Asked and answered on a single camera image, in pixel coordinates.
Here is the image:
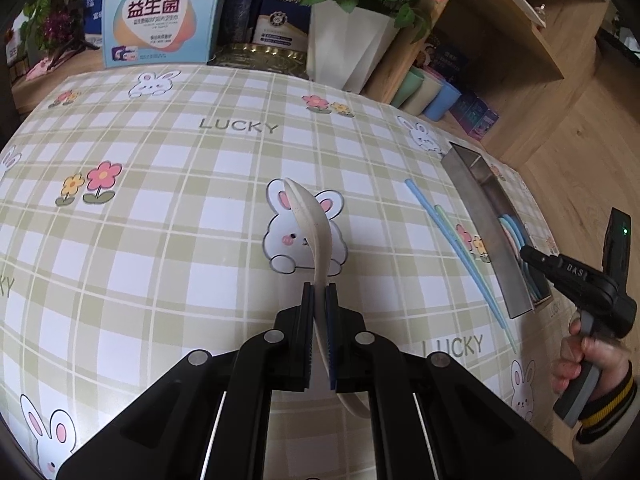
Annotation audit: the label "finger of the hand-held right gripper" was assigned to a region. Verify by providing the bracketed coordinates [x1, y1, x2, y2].
[519, 243, 571, 293]

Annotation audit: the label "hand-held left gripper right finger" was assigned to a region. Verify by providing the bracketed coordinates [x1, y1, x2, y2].
[324, 282, 583, 480]

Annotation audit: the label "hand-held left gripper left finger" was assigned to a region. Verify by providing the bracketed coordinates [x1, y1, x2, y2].
[55, 282, 317, 480]

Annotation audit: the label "green spoon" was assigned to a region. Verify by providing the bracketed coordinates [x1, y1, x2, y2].
[507, 217, 531, 271]

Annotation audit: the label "blue spoon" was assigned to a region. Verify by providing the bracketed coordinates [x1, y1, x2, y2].
[499, 214, 523, 261]

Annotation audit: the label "perforated steel utensil tray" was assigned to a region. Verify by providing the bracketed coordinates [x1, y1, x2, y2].
[440, 142, 553, 320]

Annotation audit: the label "green chopstick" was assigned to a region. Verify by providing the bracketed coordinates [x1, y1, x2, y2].
[433, 203, 520, 353]

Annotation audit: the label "white spoon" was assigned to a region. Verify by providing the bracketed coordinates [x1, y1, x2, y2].
[277, 177, 371, 418]

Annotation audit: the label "blue chopstick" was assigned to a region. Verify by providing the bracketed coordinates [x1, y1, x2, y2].
[404, 178, 511, 333]

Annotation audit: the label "person's right forearm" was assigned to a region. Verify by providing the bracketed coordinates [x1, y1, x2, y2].
[575, 360, 640, 445]

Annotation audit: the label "person's right hand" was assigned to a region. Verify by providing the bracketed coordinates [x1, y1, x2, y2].
[550, 317, 631, 402]

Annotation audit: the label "checkered rabbit print tablecloth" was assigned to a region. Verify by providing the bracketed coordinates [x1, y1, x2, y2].
[0, 62, 566, 480]

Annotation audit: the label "small purple box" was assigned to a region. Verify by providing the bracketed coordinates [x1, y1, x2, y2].
[452, 91, 501, 141]

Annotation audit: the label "blue cup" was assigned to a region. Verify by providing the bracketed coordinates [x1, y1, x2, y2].
[425, 84, 462, 122]

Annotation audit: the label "cream cup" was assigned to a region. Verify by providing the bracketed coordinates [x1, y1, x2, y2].
[402, 77, 443, 116]

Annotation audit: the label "green cup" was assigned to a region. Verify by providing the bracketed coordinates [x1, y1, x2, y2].
[392, 69, 426, 108]

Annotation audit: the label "dark navy moon box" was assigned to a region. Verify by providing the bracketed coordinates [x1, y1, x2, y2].
[417, 30, 451, 68]

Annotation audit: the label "wooden shelf unit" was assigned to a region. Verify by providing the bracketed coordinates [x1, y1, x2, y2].
[360, 0, 621, 111]

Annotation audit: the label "red roses in white pot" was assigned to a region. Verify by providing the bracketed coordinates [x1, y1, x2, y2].
[262, 0, 448, 93]

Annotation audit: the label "gold metal tray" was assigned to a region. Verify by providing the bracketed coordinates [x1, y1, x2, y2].
[207, 42, 307, 78]

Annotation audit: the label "white pastel printed box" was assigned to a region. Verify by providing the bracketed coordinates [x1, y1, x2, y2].
[102, 0, 226, 70]

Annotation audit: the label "pink cloth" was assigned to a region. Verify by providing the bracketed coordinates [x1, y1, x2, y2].
[25, 57, 68, 81]

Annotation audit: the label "blue white box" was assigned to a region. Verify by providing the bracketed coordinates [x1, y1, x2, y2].
[82, 0, 107, 51]

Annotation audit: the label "pink blossom flower arrangement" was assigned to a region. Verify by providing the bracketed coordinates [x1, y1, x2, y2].
[0, 0, 103, 68]

